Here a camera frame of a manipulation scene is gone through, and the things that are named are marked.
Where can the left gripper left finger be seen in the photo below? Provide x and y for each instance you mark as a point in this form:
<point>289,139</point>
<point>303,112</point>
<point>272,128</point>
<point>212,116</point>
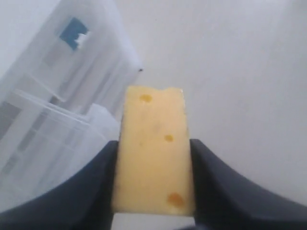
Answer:
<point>83,202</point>

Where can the white plastic drawer cabinet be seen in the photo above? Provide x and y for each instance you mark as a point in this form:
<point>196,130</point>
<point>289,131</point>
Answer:
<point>102,87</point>

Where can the white bottle teal label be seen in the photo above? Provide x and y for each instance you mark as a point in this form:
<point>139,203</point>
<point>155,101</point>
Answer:
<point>74,34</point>

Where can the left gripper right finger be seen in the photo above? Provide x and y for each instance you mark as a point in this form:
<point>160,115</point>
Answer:
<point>226,200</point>

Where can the yellow cheese wedge block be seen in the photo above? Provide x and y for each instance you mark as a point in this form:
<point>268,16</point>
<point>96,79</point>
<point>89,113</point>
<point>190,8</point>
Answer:
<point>153,173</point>

